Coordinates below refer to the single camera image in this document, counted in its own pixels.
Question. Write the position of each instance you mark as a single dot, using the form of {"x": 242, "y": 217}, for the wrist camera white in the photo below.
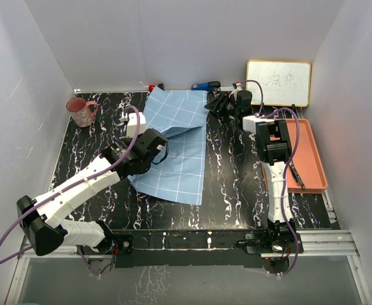
{"x": 131, "y": 121}
{"x": 237, "y": 87}

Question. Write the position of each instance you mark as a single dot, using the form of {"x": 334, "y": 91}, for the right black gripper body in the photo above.
{"x": 236, "y": 111}

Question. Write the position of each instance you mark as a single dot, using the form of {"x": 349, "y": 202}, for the orange plastic tray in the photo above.
{"x": 308, "y": 164}

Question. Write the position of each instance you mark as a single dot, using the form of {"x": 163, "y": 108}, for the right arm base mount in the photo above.
{"x": 255, "y": 243}

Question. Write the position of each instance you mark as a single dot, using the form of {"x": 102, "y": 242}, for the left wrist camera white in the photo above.
{"x": 131, "y": 121}

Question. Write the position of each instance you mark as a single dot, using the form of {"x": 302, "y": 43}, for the blue checked tablecloth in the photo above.
{"x": 177, "y": 172}

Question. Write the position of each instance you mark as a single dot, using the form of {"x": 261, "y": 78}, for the aluminium frame rail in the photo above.
{"x": 315, "y": 242}

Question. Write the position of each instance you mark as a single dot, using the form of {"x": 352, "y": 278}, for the blue patterned knife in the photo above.
{"x": 296, "y": 176}

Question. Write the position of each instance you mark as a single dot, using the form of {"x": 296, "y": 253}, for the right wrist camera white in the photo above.
{"x": 237, "y": 87}

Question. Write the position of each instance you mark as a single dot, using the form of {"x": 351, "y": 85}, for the blue marker pen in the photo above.
{"x": 210, "y": 86}

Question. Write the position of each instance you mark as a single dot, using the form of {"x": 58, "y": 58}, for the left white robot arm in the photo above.
{"x": 45, "y": 221}

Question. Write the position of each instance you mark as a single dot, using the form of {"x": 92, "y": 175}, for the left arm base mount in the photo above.
{"x": 114, "y": 243}

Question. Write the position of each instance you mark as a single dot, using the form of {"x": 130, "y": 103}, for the small framed whiteboard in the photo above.
{"x": 279, "y": 83}

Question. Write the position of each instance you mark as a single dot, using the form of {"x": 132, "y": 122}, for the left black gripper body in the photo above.
{"x": 129, "y": 141}

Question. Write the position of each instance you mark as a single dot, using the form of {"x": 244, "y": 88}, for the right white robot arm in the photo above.
{"x": 275, "y": 152}

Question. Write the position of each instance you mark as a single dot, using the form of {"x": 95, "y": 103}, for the pink floral mug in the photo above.
{"x": 82, "y": 112}

